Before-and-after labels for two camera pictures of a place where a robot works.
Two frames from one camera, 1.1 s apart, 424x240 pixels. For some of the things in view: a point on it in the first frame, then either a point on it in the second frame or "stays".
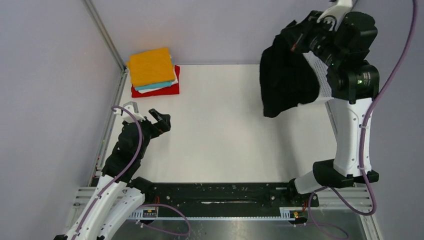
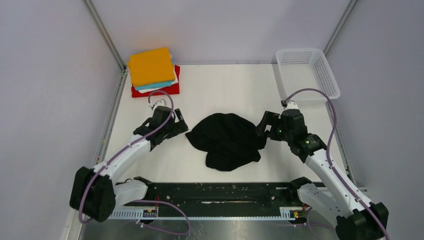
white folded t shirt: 173,82 stays
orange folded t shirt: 151,67 stays
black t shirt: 288,77 to 231,141
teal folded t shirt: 167,84 stays
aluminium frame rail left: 107,38 stays
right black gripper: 297,35 to 269,118
